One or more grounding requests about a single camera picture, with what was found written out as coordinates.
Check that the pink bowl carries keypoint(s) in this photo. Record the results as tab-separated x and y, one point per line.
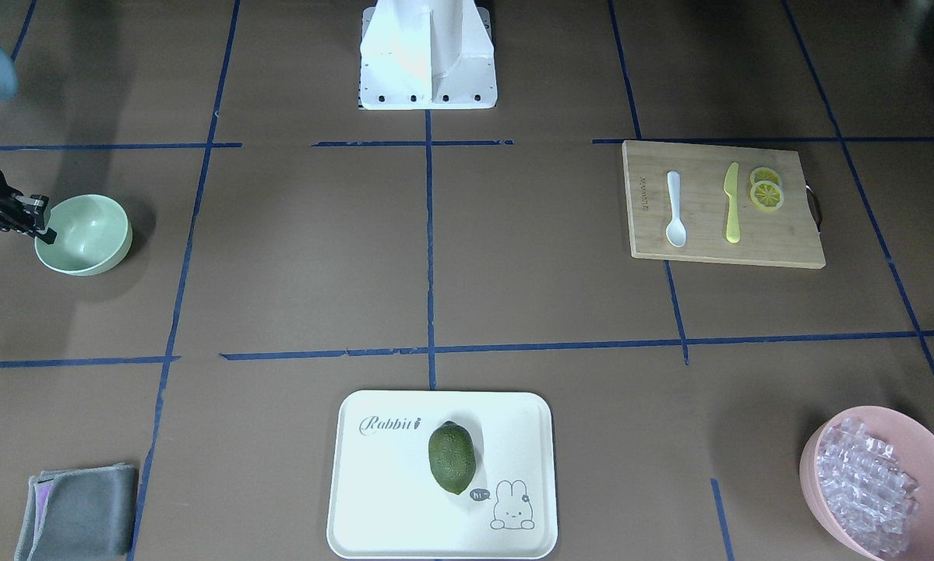
914	445

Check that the metal cutting board handle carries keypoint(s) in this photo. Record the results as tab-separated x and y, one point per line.
814	207

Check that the clear ice cubes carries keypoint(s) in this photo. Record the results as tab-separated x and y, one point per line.
866	488

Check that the bamboo cutting board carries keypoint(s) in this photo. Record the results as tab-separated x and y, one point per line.
785	238

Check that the lemon slice lower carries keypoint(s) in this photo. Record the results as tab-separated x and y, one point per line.
766	195

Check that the green avocado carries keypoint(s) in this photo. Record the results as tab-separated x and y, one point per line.
451	457

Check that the white plastic spoon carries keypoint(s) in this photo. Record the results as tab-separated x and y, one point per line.
675	230

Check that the mint green bowl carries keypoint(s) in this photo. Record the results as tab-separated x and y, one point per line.
93	234

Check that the yellow plastic knife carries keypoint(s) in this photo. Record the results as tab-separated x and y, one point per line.
730	187

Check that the lemon slice upper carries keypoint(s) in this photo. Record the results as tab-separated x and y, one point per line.
765	174

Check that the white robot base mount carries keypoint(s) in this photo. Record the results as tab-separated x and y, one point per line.
427	55

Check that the lemon slice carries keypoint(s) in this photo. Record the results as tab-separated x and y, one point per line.
765	174
766	195

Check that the white rabbit tray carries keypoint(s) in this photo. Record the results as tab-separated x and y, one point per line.
385	504

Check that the grey folded cloth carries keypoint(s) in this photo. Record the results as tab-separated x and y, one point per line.
79	514

